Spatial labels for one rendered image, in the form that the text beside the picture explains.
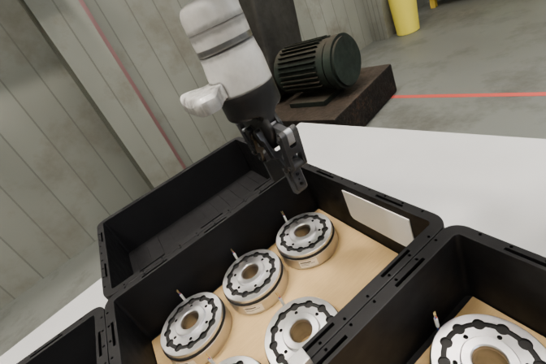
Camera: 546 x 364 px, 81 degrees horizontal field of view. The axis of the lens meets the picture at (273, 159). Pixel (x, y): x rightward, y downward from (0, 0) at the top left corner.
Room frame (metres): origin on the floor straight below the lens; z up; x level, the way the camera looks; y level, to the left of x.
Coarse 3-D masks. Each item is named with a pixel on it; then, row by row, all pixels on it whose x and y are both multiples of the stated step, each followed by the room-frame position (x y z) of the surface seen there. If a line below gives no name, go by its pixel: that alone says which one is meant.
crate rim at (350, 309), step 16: (320, 176) 0.47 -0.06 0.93; (336, 176) 0.44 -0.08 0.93; (368, 192) 0.37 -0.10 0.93; (240, 208) 0.48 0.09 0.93; (400, 208) 0.31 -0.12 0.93; (416, 208) 0.30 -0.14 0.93; (432, 224) 0.27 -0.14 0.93; (192, 240) 0.45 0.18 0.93; (416, 240) 0.26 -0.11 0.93; (176, 256) 0.43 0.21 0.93; (400, 256) 0.25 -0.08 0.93; (144, 272) 0.42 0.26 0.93; (384, 272) 0.24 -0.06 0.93; (128, 288) 0.40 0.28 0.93; (368, 288) 0.23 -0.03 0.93; (112, 304) 0.38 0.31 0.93; (352, 304) 0.22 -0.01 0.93; (112, 320) 0.35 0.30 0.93; (336, 320) 0.21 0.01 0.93; (112, 336) 0.32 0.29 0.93; (320, 336) 0.20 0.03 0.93; (112, 352) 0.30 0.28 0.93
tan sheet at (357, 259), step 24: (360, 240) 0.39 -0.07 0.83; (336, 264) 0.37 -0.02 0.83; (360, 264) 0.35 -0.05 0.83; (384, 264) 0.33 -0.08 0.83; (288, 288) 0.36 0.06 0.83; (312, 288) 0.35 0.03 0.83; (336, 288) 0.33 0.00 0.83; (360, 288) 0.31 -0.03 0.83; (264, 312) 0.34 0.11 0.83; (240, 336) 0.32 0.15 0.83; (264, 336) 0.31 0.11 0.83; (168, 360) 0.34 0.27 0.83; (216, 360) 0.30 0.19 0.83; (264, 360) 0.27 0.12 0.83
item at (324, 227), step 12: (300, 216) 0.48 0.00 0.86; (312, 216) 0.46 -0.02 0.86; (324, 216) 0.45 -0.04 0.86; (288, 228) 0.46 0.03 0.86; (324, 228) 0.42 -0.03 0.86; (276, 240) 0.44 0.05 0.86; (288, 240) 0.43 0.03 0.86; (312, 240) 0.40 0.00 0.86; (324, 240) 0.39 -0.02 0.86; (288, 252) 0.40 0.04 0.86; (300, 252) 0.39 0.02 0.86; (312, 252) 0.38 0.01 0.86
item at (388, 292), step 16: (432, 240) 0.25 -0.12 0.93; (448, 240) 0.24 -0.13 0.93; (480, 240) 0.22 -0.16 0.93; (496, 240) 0.22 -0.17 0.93; (416, 256) 0.24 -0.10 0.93; (432, 256) 0.23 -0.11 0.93; (512, 256) 0.19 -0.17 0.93; (528, 256) 0.19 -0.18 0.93; (400, 272) 0.23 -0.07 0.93; (416, 272) 0.22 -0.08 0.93; (544, 272) 0.17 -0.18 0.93; (384, 288) 0.22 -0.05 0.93; (400, 288) 0.21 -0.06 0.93; (368, 304) 0.21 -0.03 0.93; (384, 304) 0.20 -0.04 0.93; (352, 320) 0.20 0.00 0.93; (368, 320) 0.20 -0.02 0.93; (336, 336) 0.20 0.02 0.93; (352, 336) 0.19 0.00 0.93; (320, 352) 0.19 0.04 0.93; (336, 352) 0.18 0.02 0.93
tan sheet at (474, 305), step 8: (472, 304) 0.23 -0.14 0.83; (480, 304) 0.22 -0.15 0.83; (464, 312) 0.22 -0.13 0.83; (472, 312) 0.22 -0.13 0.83; (480, 312) 0.22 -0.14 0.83; (488, 312) 0.21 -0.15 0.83; (496, 312) 0.21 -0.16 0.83; (512, 320) 0.20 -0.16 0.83; (528, 328) 0.18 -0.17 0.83; (536, 336) 0.17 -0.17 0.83; (544, 344) 0.16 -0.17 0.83; (424, 352) 0.20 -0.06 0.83; (424, 360) 0.20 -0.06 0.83
